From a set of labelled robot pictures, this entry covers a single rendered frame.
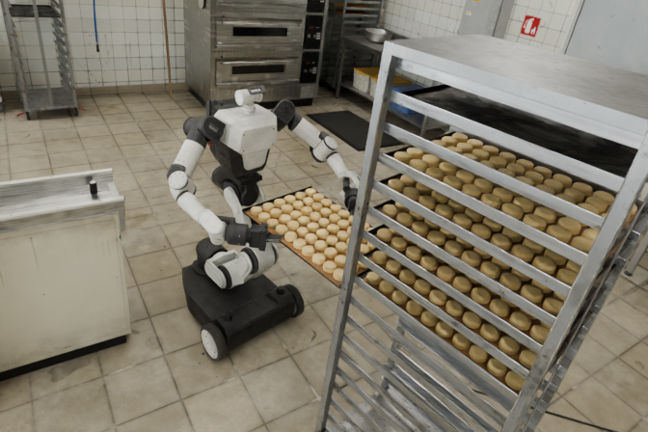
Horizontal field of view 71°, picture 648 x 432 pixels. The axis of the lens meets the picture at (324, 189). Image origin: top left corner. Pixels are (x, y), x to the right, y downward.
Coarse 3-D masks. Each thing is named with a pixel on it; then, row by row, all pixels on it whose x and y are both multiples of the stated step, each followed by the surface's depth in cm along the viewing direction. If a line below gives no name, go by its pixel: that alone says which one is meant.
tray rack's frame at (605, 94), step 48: (432, 48) 114; (480, 48) 122; (528, 48) 132; (528, 96) 93; (576, 96) 88; (624, 96) 93; (624, 192) 85; (624, 240) 109; (576, 288) 96; (528, 384) 110
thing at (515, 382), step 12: (372, 276) 153; (384, 288) 148; (396, 288) 152; (396, 300) 145; (408, 300) 148; (408, 312) 143; (420, 312) 142; (432, 324) 138; (444, 324) 137; (444, 336) 135; (456, 336) 134; (456, 348) 132; (468, 348) 132; (480, 348) 130; (480, 360) 128; (492, 360) 127; (492, 372) 125; (504, 372) 124; (504, 384) 123; (516, 384) 121
